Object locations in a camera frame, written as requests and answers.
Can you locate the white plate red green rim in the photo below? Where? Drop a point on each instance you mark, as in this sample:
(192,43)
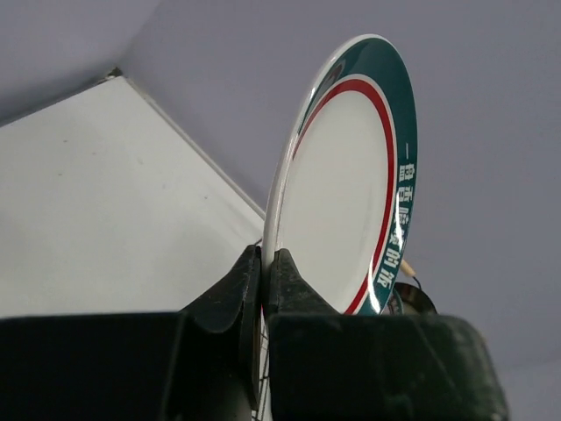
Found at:
(342,198)

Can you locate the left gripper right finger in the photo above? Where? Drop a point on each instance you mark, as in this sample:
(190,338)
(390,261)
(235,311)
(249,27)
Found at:
(324,365)

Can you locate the white plate green lettered rim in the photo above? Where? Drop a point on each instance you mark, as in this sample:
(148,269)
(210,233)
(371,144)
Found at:
(394,306)

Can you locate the black wire dish rack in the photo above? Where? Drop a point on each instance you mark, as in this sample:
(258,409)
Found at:
(263,411)

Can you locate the black rimmed cream plate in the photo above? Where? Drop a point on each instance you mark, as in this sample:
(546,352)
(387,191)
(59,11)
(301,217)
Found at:
(414,300)

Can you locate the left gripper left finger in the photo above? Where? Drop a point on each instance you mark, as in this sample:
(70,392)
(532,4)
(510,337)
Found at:
(197,363)

